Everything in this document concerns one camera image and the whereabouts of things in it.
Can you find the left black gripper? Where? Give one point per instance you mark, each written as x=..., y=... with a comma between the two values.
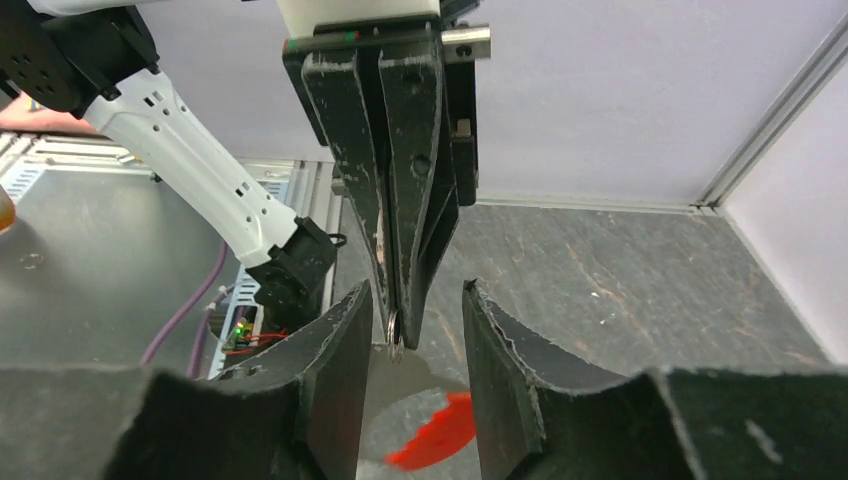
x=353, y=96

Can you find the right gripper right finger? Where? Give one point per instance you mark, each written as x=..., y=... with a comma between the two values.
x=544, y=413

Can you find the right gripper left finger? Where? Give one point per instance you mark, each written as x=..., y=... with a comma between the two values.
x=294, y=411

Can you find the red grey keyring holder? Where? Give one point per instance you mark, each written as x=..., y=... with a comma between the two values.
x=402, y=397

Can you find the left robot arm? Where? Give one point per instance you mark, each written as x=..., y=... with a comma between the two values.
x=97, y=61

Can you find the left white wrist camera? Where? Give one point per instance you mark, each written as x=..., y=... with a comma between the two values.
x=301, y=17

